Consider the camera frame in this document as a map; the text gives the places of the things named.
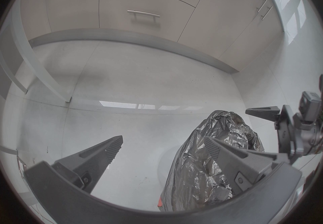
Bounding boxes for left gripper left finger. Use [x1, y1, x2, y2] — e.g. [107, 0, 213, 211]
[50, 135, 123, 192]

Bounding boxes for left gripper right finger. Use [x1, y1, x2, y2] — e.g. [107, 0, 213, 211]
[203, 136, 273, 194]

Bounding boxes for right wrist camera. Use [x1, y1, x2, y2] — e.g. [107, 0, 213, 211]
[293, 90, 323, 130]

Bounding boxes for grey chair with white frame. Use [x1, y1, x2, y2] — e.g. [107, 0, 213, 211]
[0, 0, 73, 103]

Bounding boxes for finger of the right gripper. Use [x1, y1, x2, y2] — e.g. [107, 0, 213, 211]
[245, 105, 281, 123]

